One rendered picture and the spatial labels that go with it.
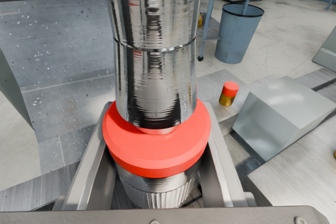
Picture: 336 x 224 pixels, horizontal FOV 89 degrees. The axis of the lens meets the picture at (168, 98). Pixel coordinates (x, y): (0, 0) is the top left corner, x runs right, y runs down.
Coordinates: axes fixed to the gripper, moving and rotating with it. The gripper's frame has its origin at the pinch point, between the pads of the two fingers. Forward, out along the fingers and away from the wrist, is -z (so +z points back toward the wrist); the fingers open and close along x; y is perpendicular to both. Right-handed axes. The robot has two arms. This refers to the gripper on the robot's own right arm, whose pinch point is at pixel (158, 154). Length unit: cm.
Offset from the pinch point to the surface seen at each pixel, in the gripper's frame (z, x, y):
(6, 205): -2.5, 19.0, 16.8
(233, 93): -9.1, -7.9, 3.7
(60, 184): -4.9, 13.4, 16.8
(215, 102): -9.8, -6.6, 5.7
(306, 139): -4.7, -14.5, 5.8
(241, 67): -184, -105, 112
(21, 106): -26.2, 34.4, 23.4
